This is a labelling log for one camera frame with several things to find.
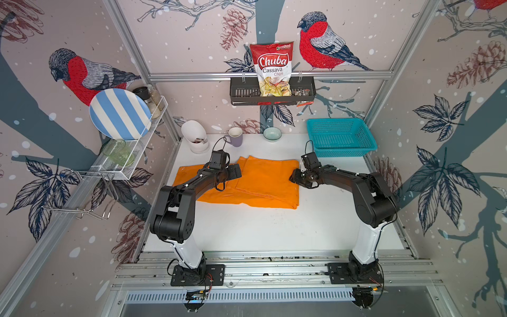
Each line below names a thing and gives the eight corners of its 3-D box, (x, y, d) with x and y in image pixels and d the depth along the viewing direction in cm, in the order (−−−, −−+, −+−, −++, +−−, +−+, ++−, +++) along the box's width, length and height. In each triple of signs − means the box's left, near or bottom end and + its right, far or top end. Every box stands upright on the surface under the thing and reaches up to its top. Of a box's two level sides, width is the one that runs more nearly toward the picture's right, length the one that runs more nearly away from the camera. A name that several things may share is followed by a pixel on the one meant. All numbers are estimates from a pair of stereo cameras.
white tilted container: (186, 156, 115) (177, 136, 102) (191, 140, 123) (183, 120, 111) (208, 156, 115) (201, 136, 102) (211, 140, 123) (206, 120, 111)
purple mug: (226, 145, 118) (224, 136, 112) (233, 134, 124) (232, 125, 118) (239, 148, 116) (238, 140, 110) (245, 137, 122) (244, 128, 116)
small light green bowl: (263, 142, 119) (263, 139, 116) (262, 130, 125) (263, 127, 123) (282, 142, 118) (282, 139, 116) (281, 130, 125) (281, 127, 123)
